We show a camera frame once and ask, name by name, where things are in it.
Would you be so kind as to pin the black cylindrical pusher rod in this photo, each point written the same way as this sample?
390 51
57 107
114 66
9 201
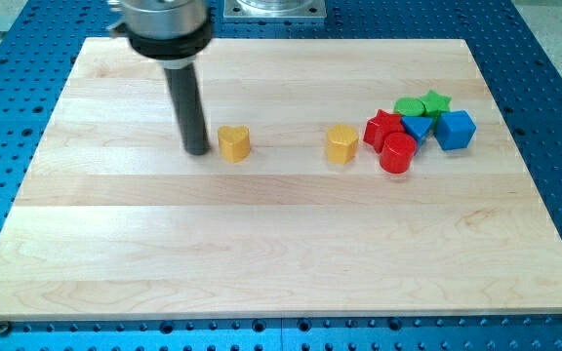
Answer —
185 96

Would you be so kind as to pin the yellow heart block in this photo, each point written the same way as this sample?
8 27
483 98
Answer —
234 143

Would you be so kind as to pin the yellow hexagon block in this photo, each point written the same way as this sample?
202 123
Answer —
341 144

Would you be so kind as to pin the light wooden board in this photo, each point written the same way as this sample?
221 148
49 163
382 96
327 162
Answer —
115 221

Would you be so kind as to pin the red star block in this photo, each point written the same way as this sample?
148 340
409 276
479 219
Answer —
379 127

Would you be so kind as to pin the red cylinder block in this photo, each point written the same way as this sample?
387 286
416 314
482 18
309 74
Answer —
397 153

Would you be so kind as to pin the green cylinder block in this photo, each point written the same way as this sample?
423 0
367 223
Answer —
409 106

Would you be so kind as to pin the blue triangle block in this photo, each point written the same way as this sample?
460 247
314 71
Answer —
419 128

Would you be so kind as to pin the green star block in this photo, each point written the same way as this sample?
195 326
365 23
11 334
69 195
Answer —
434 105

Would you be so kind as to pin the blue cube block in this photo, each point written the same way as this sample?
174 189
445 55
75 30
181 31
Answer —
454 130

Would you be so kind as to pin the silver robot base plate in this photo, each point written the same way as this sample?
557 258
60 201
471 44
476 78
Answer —
274 9

